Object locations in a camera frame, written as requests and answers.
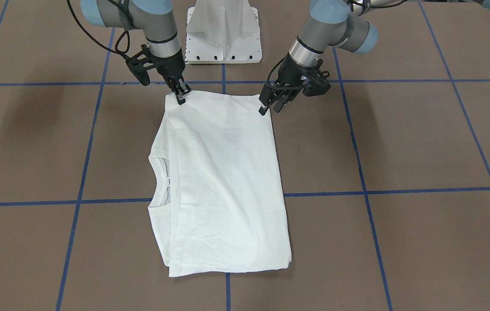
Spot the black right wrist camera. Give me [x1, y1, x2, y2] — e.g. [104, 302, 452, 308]
[124, 44, 158, 86]

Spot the white long-sleeve printed shirt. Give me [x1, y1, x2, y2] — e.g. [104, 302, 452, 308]
[148, 90, 292, 277]

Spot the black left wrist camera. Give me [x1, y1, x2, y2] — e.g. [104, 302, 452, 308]
[303, 59, 330, 97]

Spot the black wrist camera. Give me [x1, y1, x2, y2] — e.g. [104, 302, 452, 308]
[124, 44, 158, 86]
[303, 59, 330, 97]

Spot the white camera mast with base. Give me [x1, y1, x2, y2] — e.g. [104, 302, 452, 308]
[184, 0, 262, 64]

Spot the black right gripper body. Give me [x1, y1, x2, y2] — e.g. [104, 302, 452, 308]
[156, 48, 185, 87]

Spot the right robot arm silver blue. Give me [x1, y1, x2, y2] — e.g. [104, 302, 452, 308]
[80, 0, 191, 105]

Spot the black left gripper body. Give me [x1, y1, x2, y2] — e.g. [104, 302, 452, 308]
[270, 54, 310, 101]

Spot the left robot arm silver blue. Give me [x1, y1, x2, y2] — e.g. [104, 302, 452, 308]
[259, 0, 402, 115]

